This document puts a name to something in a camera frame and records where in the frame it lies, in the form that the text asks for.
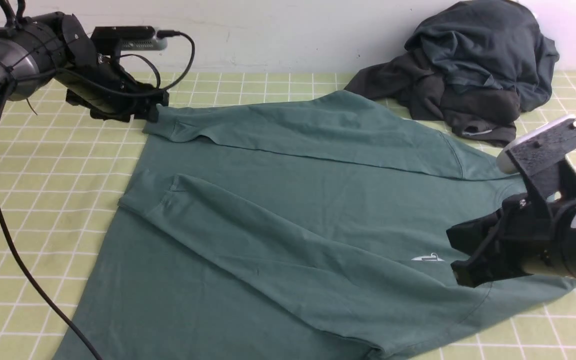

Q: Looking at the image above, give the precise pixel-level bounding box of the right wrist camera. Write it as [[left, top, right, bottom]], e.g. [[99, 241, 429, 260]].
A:
[[496, 114, 576, 199]]

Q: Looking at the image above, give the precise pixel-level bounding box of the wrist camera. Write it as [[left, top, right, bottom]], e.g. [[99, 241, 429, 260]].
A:
[[90, 25, 169, 57], [496, 114, 576, 199]]

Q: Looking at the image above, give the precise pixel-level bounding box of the green long-sleeved shirt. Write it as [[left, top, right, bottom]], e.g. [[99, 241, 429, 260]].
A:
[[73, 90, 576, 360]]

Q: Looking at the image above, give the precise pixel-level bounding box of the dark blue crumpled garment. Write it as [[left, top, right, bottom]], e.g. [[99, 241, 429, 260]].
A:
[[404, 0, 560, 112]]

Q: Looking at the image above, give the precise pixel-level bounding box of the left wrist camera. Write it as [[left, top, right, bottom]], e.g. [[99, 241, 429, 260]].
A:
[[90, 25, 169, 57]]

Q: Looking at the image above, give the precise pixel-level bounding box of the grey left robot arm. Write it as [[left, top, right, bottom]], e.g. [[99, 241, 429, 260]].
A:
[[0, 6, 169, 122]]

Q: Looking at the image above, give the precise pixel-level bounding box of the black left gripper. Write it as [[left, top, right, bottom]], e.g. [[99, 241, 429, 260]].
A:
[[65, 54, 170, 122]]

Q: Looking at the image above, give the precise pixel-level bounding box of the dark grey crumpled garment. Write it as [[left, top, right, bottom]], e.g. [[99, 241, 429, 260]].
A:
[[345, 48, 521, 147]]

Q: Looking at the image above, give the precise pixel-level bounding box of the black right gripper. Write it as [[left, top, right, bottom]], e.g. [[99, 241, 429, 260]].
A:
[[446, 197, 569, 289]]

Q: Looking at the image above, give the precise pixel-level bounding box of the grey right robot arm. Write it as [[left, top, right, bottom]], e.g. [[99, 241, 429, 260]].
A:
[[446, 194, 576, 288]]

